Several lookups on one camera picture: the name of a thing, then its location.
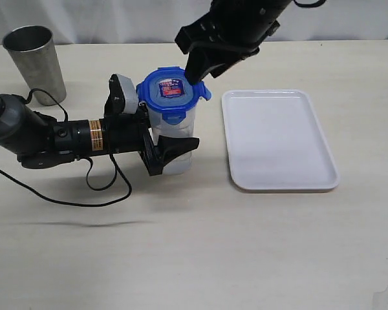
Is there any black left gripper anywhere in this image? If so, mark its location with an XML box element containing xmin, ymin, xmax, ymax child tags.
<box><xmin>103</xmin><ymin>90</ymin><xmax>200</xmax><ymax>176</ymax></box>

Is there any blue plastic lid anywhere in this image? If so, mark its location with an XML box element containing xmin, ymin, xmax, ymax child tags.
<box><xmin>136</xmin><ymin>67</ymin><xmax>211</xmax><ymax>127</ymax></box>

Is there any stainless steel cup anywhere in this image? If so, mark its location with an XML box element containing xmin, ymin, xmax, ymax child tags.
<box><xmin>2</xmin><ymin>25</ymin><xmax>67</xmax><ymax>106</ymax></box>

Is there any white rectangular tray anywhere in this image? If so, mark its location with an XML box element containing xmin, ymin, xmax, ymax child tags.
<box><xmin>221</xmin><ymin>89</ymin><xmax>340</xmax><ymax>192</ymax></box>

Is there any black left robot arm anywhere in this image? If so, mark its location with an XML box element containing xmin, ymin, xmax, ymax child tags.
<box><xmin>0</xmin><ymin>74</ymin><xmax>199</xmax><ymax>176</ymax></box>

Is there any clear plastic container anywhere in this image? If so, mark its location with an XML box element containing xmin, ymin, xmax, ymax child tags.
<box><xmin>147</xmin><ymin>103</ymin><xmax>200</xmax><ymax>176</ymax></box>

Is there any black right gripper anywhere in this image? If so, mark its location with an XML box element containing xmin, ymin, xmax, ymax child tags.
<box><xmin>175</xmin><ymin>12</ymin><xmax>261</xmax><ymax>85</ymax></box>

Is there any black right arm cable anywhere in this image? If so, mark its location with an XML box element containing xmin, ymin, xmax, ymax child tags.
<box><xmin>292</xmin><ymin>0</ymin><xmax>327</xmax><ymax>9</ymax></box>

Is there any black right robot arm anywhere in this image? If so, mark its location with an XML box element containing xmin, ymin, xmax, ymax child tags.
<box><xmin>175</xmin><ymin>1</ymin><xmax>290</xmax><ymax>85</ymax></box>

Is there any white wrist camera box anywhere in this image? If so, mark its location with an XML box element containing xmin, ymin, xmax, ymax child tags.
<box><xmin>109</xmin><ymin>74</ymin><xmax>138</xmax><ymax>114</ymax></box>

